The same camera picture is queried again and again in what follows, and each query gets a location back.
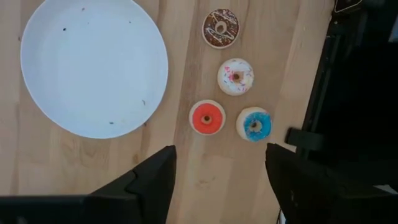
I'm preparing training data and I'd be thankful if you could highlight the small blue iced donut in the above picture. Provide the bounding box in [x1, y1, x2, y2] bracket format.
[235, 106, 274, 143]

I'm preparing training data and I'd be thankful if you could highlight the white round plate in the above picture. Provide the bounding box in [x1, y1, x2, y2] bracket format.
[20, 0, 169, 139]

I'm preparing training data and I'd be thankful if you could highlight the small white sprinkled donut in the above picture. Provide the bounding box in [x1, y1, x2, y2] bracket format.
[216, 58, 255, 96]

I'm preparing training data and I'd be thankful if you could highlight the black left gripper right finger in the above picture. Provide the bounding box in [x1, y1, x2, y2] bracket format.
[265, 142, 398, 224]

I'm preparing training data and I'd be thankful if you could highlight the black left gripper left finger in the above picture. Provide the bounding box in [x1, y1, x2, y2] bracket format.
[83, 145, 177, 224]

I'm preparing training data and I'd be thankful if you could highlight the small red iced donut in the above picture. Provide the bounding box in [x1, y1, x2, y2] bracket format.
[188, 99, 226, 136]

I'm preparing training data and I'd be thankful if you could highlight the small chocolate sprinkled donut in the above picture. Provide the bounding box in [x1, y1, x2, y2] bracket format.
[201, 8, 241, 50]

